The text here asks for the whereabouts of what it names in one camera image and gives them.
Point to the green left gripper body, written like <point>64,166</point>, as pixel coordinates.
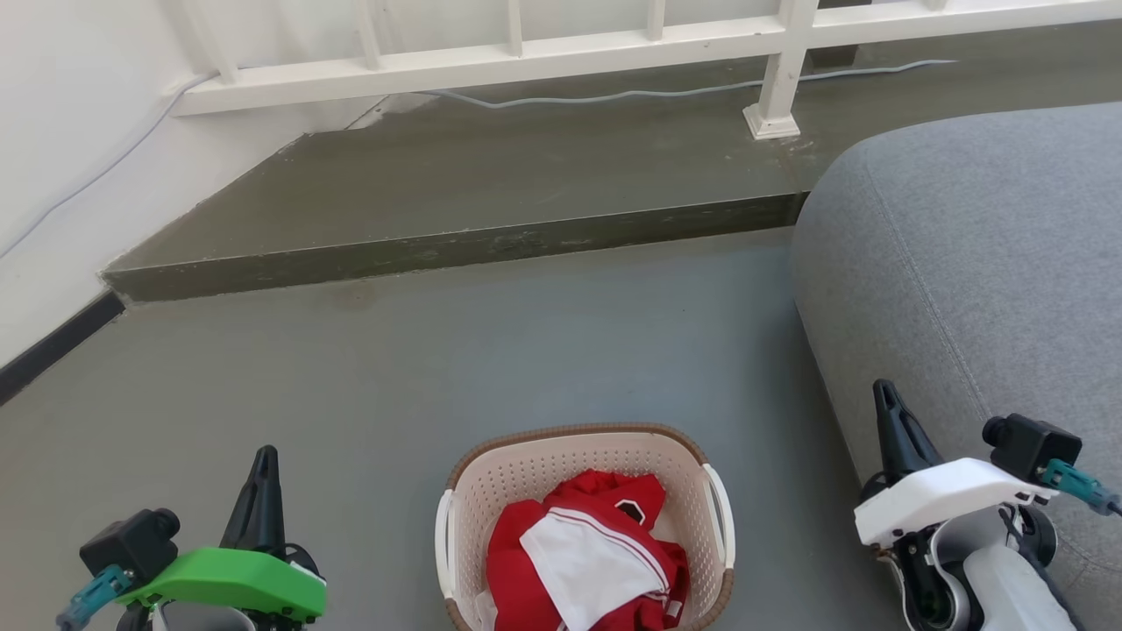
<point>237,578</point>

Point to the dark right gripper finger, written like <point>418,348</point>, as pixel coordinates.
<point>912,443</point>
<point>887,438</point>

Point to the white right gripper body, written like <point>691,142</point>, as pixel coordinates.
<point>938,491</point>

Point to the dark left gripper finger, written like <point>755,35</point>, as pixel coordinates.
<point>270,517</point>
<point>244,517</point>

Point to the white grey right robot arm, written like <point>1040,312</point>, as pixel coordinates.
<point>1008,587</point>

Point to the beige perforated laundry basket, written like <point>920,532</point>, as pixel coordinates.
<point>578,456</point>

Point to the grey fabric sofa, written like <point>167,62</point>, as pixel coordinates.
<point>964,228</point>

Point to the thin white cloth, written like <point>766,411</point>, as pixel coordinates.
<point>485,612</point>

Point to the black baseboard strip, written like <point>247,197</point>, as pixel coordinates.
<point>53,346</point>

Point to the white garment with red stripes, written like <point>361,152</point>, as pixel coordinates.
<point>587,561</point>

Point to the grey concrete step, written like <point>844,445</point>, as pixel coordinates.
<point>491,175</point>

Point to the white railing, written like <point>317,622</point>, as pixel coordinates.
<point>491,61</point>

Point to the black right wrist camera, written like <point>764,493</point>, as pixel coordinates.
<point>1030,443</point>

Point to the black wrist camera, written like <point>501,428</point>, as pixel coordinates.
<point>131,543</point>
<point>1030,443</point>

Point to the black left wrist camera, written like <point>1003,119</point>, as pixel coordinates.
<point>131,543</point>

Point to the teal right camera connector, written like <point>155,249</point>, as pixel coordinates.
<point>1078,482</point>

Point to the teal camera connector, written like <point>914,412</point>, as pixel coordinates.
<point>1078,482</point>
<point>92,596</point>

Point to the teal left camera connector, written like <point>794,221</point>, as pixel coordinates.
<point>92,596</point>

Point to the dark brown post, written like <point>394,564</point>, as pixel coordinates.
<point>837,54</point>

